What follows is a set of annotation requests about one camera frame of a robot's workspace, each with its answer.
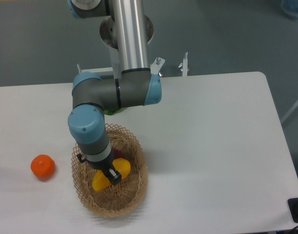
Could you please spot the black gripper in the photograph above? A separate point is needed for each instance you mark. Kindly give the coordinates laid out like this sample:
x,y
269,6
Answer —
x,y
106,166

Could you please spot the yellow mango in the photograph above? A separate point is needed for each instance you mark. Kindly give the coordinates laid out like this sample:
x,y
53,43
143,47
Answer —
x,y
100,181

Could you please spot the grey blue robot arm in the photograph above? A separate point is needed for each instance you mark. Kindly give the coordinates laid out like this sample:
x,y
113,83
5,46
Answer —
x,y
131,30

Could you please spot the woven wicker basket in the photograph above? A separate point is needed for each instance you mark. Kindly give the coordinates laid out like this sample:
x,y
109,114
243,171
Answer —
x,y
113,201

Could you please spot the purple sweet potato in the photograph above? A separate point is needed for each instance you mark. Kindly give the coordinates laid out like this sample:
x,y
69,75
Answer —
x,y
118,154

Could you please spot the orange tangerine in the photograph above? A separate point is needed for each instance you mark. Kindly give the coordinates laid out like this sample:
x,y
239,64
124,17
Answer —
x,y
43,167

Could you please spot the green bok choy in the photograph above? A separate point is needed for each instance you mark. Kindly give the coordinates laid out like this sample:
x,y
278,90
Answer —
x,y
111,112

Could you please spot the blue object top right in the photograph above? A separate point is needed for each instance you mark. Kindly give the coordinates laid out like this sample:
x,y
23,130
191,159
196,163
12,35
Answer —
x,y
290,8

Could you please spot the white metal mounting frame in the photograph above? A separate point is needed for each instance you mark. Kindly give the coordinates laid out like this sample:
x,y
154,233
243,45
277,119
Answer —
x,y
156,65

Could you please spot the white clamp bracket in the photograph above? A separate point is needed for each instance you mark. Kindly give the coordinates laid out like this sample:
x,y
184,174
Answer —
x,y
183,66

